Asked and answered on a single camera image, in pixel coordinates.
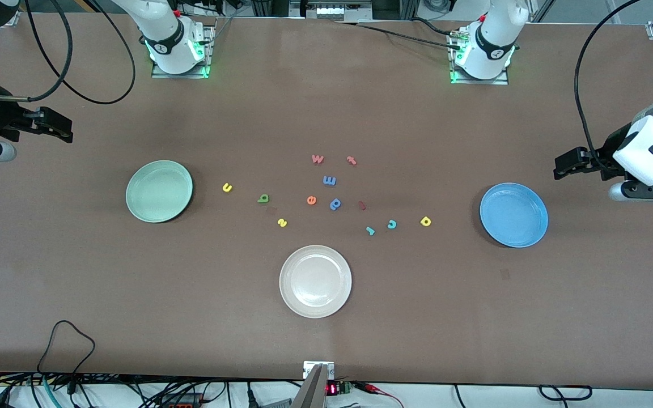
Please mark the pink foam letter w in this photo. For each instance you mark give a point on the pink foam letter w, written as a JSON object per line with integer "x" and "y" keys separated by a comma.
{"x": 317, "y": 161}

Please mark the white mounting plate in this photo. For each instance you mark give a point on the white mounting plate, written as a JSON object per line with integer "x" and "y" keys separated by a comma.
{"x": 308, "y": 371}

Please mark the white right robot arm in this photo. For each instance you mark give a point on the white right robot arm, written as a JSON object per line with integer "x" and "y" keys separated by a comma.
{"x": 162, "y": 28}

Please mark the grey aluminium bar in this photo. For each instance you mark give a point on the grey aluminium bar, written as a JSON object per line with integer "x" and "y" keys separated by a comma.
{"x": 312, "y": 394}

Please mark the blue foam letter e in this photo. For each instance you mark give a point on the blue foam letter e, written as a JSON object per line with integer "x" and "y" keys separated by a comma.
{"x": 329, "y": 181}

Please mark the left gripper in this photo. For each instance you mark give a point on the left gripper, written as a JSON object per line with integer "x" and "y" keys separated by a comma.
{"x": 603, "y": 153}

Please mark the green terminal block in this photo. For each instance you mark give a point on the green terminal block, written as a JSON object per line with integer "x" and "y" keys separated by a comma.
{"x": 347, "y": 387}

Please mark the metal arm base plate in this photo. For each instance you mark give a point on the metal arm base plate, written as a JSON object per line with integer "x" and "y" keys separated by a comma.
{"x": 485, "y": 81}
{"x": 210, "y": 54}

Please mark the blue foam letter p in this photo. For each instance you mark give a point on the blue foam letter p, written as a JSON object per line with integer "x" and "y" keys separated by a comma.
{"x": 333, "y": 206}

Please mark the white control box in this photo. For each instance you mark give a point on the white control box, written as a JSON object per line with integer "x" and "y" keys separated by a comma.
{"x": 329, "y": 11}

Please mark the green foam letter b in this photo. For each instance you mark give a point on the green foam letter b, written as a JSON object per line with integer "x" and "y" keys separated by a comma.
{"x": 261, "y": 200}

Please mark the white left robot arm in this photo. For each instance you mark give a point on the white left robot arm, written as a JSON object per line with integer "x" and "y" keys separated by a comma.
{"x": 494, "y": 34}

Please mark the green plate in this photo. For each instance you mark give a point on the green plate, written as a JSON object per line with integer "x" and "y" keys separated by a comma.
{"x": 159, "y": 191}

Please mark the red LED display module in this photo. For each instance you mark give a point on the red LED display module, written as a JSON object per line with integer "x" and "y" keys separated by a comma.
{"x": 331, "y": 389}

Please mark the blue plate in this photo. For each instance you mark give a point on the blue plate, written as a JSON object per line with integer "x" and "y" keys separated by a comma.
{"x": 513, "y": 215}

